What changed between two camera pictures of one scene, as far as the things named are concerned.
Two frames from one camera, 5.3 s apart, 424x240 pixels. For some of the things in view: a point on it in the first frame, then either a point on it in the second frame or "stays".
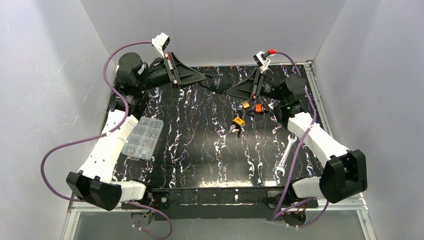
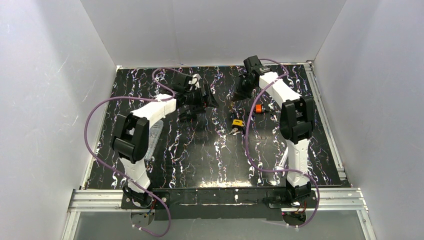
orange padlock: x=258 y=110 stays
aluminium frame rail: x=74 y=209 stays
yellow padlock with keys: x=237 y=123 stays
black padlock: x=218 y=83 to x=187 y=115
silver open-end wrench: x=280 y=168 stays
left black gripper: x=171 y=70 to x=203 y=99
